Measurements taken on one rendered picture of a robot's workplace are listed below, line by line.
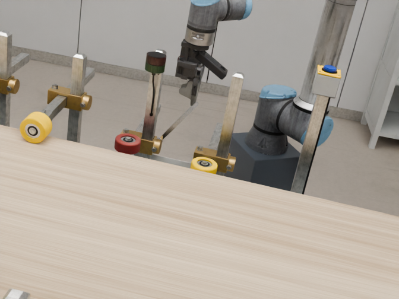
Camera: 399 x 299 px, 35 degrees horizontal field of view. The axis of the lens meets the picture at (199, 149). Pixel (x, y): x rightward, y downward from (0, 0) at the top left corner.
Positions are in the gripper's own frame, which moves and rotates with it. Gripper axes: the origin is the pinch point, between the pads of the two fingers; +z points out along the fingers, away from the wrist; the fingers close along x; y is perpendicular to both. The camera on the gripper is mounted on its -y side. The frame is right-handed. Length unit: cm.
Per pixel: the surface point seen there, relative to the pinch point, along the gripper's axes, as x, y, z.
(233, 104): 9.5, -13.2, -6.2
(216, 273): 72, -20, 9
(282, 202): 34.2, -33.7, 9.2
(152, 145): 10.3, 9.6, 13.8
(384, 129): -226, -108, 84
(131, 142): 20.8, 14.4, 8.9
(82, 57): 9.5, 36.0, -10.1
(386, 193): -159, -108, 98
